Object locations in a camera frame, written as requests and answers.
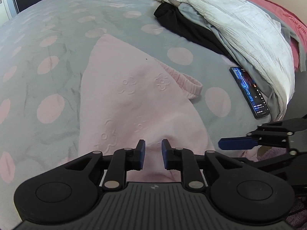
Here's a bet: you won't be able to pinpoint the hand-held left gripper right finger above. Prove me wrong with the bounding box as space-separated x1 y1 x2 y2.
161 138 243 189

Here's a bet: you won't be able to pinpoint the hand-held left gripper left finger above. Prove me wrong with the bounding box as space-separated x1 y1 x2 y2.
64 139 146 190

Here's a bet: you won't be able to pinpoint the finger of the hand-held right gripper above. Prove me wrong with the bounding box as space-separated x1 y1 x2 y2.
236 149 307 180
218 118 307 150

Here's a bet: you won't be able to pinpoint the pink pants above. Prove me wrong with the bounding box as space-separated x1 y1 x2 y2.
77 34 259 185

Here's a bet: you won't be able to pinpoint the black smartphone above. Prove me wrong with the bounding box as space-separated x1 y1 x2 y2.
229 66 271 119

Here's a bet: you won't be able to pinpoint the grey garment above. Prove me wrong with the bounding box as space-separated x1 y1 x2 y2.
179 1 288 122

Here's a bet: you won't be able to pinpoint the white crinkled garment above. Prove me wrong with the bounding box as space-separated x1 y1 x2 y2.
153 0 296 121

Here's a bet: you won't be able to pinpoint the black garment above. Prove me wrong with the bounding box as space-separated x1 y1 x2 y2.
153 2 235 62

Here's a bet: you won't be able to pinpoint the pink embroidered pillow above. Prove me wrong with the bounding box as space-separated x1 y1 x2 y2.
215 0 307 73

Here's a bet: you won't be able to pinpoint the grey bed with pink dots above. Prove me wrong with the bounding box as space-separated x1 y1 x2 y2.
0 0 296 222

